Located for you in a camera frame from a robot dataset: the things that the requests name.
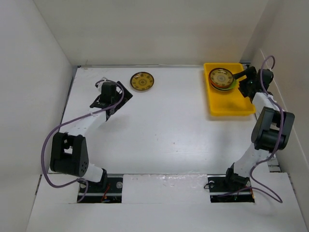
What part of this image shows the yellow plastic bin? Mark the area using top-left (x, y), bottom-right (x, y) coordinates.
top-left (203, 63), bottom-right (255, 116)

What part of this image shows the orange plate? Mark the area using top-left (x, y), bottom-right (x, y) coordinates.
top-left (211, 83), bottom-right (233, 91)

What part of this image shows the yellow patterned plate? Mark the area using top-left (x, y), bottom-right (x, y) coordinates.
top-left (209, 68), bottom-right (234, 88)
top-left (130, 72), bottom-right (155, 91)

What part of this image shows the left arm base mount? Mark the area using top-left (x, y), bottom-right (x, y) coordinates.
top-left (77, 171), bottom-right (124, 203)

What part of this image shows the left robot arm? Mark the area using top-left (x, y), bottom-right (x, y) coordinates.
top-left (50, 78), bottom-right (133, 192)

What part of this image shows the green plate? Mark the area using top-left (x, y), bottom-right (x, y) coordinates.
top-left (228, 80), bottom-right (237, 88)

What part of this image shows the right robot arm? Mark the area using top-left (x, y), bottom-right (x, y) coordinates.
top-left (223, 67), bottom-right (295, 191)

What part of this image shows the black plate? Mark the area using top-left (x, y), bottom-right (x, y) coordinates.
top-left (215, 88), bottom-right (232, 93)

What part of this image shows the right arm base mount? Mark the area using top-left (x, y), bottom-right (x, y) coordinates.
top-left (204, 164), bottom-right (255, 203)

